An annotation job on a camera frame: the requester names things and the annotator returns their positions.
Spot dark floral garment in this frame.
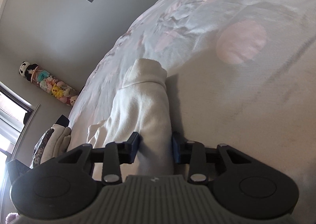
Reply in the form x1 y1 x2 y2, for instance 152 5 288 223
29 129 54 169

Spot cream folded garment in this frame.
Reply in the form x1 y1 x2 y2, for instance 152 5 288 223
42 124 72 163

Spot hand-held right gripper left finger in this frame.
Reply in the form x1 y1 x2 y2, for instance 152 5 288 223
57 131 140 186

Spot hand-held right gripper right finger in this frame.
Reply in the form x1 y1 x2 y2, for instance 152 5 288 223
171 131 256 186

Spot person's pink fuzzy clothing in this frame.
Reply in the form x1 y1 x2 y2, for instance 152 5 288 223
4 212 19 224

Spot pink polka dot bed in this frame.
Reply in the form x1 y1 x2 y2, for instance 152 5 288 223
67 0 316 215

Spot plush toys in clear tube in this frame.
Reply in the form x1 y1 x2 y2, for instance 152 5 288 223
18 61 80 108

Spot white sweatshirt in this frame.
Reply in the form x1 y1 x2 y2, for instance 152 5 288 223
87 58 175 180

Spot window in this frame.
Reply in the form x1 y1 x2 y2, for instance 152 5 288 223
0 80 40 185

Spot black folded cloth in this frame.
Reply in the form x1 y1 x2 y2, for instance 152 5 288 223
55 114 70 127

